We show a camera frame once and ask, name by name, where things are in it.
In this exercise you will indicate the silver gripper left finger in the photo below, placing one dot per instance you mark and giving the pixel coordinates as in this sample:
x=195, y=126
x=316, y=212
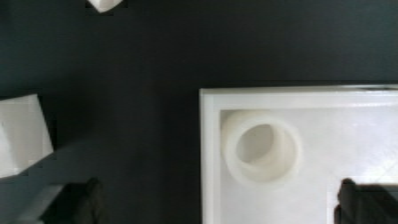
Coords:
x=70, y=204

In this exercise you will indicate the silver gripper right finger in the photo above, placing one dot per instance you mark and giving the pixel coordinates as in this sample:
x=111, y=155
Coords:
x=367, y=203

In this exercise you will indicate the white square tabletop part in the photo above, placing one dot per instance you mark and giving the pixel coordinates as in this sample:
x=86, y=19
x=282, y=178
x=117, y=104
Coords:
x=291, y=139

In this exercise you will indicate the white leg tagged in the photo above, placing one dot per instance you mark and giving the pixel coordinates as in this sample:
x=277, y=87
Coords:
x=26, y=143
x=104, y=5

